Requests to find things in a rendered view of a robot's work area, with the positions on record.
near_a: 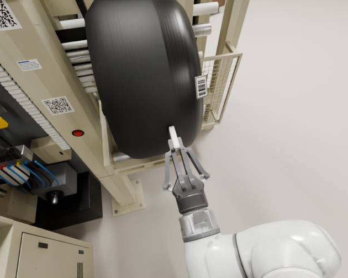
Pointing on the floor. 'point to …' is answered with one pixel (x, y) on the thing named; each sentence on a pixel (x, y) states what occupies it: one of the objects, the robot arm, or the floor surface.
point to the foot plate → (131, 203)
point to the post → (55, 87)
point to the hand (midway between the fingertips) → (174, 139)
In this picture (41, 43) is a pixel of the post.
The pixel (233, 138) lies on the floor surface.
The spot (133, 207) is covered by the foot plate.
